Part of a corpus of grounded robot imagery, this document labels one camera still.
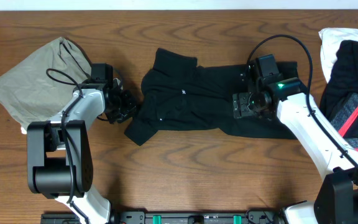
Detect black Sydrogen polo shirt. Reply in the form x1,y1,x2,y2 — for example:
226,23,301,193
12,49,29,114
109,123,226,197
124,48,294,146

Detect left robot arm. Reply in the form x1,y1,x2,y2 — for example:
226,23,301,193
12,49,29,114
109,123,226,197
27,84,137,223

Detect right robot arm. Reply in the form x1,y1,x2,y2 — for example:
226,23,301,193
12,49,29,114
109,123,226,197
233,64,358,223

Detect folded olive green garment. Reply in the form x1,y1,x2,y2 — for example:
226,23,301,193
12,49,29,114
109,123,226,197
0,37,91,128

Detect black grey red garment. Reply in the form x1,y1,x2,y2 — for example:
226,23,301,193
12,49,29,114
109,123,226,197
320,40,358,151

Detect white garment on right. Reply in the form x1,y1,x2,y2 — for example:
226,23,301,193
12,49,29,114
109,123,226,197
318,28,358,82

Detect white garment under olive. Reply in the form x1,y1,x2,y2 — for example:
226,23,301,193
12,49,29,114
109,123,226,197
21,127,27,134

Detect left black cable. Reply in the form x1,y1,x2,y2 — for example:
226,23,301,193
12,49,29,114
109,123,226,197
45,68,90,224

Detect black cable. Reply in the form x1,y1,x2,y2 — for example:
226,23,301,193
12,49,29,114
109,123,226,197
45,68,90,224
246,34,358,194

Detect right black cable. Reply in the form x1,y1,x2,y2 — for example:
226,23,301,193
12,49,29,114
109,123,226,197
246,34,358,194

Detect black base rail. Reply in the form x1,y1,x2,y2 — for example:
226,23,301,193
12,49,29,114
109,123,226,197
40,211,287,224

